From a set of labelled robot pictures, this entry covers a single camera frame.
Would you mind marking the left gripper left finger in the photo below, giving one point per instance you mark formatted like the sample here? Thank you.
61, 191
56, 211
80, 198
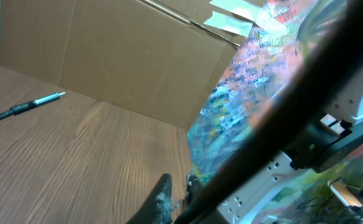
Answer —
157, 207

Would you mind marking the cardboard box wall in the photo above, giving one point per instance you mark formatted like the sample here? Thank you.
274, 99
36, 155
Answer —
156, 58

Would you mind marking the black cable silver plug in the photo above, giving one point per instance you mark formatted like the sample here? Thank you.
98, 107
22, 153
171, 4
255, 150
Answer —
30, 105

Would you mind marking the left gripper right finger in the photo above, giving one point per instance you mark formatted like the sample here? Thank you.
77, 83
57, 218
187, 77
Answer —
193, 188

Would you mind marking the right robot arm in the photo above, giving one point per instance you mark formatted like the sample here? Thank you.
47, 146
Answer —
318, 148

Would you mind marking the white tape strip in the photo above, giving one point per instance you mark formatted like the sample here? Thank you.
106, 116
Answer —
253, 13
229, 24

